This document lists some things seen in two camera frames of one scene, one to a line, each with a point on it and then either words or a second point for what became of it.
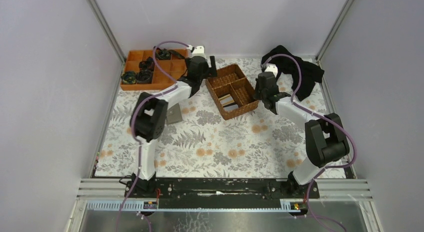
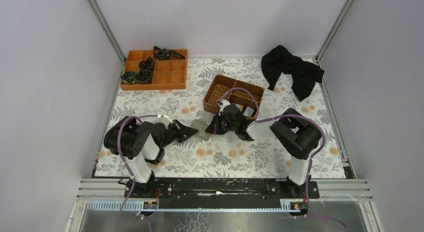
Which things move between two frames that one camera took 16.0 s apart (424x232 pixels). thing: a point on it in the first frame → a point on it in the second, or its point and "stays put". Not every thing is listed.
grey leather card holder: (174, 115) → (201, 127)
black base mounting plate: (221, 189) stays put
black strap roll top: (164, 54) stays put
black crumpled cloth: (311, 74) stays put
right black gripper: (262, 93) → (218, 124)
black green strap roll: (129, 78) stays put
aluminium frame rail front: (109, 194) stays put
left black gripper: (205, 69) → (179, 133)
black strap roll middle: (148, 65) stays put
